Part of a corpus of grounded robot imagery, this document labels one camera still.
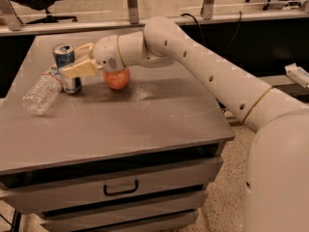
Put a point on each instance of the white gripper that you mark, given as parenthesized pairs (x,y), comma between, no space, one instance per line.
(106,53)

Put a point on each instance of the blue silver redbull can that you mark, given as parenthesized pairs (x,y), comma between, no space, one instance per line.
(64,55)

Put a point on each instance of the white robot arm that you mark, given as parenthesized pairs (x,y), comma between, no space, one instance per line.
(277,175)

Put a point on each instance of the clear plastic water bottle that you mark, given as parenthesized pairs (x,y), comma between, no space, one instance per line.
(43,92)

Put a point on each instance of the red apple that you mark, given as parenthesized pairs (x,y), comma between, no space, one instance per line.
(117,80)

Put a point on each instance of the grey drawer cabinet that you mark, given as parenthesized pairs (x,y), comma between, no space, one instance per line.
(165,130)

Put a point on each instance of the white packet on ledge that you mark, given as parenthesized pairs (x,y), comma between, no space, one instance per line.
(298,75)

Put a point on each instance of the metal railing post left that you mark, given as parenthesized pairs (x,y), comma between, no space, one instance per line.
(11,18)

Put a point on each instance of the metal railing post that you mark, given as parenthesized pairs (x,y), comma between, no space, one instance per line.
(11,18)
(133,13)
(207,9)

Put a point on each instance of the metal railing post middle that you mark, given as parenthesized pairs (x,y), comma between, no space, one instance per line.
(133,13)

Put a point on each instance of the metal railing post right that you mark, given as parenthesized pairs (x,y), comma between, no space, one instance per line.
(207,9)

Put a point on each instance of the black drawer handle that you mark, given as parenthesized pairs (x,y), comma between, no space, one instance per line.
(121,188)

